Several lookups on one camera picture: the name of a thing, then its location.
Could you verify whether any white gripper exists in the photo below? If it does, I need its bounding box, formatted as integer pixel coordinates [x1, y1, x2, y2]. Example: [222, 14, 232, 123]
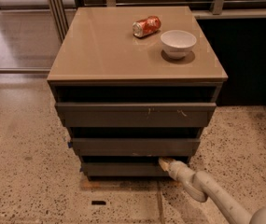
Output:
[159, 158, 191, 181]

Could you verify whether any grey bottom drawer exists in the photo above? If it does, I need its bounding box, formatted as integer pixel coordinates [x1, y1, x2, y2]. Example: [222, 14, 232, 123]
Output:
[81, 162, 168, 177]

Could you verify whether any grey drawer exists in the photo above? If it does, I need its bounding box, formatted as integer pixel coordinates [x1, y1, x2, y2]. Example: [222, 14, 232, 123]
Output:
[55, 103, 216, 128]
[81, 162, 168, 177]
[71, 138, 200, 157]

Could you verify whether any grey three-drawer cabinet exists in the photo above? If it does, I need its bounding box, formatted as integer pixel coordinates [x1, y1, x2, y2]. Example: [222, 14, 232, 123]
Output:
[47, 6, 229, 182]

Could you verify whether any grey middle drawer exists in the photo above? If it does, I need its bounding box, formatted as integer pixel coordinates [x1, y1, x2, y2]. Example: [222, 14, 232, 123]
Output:
[71, 138, 200, 157]

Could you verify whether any grey top drawer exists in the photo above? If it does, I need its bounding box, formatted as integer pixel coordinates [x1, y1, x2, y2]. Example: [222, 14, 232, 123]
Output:
[55, 103, 216, 128]

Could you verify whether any black floor marker tape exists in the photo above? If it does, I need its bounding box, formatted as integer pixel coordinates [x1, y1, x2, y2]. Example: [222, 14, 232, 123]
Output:
[91, 201, 106, 205]

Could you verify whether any blue tape piece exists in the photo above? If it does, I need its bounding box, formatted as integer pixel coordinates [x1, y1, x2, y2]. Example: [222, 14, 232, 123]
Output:
[67, 142, 73, 148]

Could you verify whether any white ceramic bowl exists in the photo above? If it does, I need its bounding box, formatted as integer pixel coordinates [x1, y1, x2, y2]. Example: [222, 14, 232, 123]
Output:
[161, 30, 197, 60]

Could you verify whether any crushed orange soda can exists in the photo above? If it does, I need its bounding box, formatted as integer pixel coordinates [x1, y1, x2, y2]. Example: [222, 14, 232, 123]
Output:
[133, 16, 161, 38]

